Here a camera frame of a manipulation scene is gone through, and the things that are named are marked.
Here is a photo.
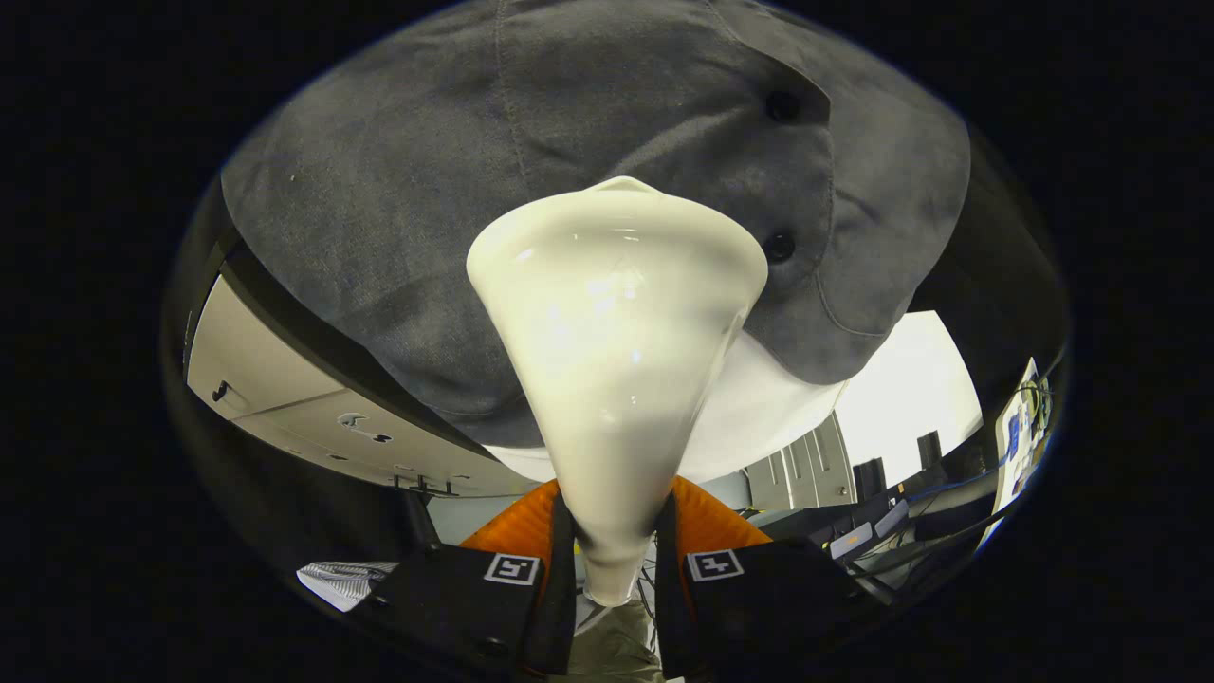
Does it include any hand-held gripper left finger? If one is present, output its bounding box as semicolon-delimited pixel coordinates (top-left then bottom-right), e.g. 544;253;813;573
365;479;577;679

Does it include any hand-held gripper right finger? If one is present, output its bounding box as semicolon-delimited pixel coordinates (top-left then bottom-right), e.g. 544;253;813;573
654;477;874;679

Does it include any white garment steamer head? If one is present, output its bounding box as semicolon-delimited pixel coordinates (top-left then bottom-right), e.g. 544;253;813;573
466;175;769;608

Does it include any grey button-up shirt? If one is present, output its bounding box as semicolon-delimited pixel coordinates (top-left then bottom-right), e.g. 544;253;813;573
220;0;973;449

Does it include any grey metal locker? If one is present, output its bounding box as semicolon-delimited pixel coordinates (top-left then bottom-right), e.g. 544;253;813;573
745;413;859;513

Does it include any silver patterned sheet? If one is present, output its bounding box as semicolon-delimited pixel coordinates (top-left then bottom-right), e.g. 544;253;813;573
296;560;399;613

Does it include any white power strip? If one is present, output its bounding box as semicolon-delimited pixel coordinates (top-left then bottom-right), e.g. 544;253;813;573
994;358;1044;499

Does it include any blue cable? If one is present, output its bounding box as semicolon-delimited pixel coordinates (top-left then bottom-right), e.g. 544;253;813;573
901;453;1008;504

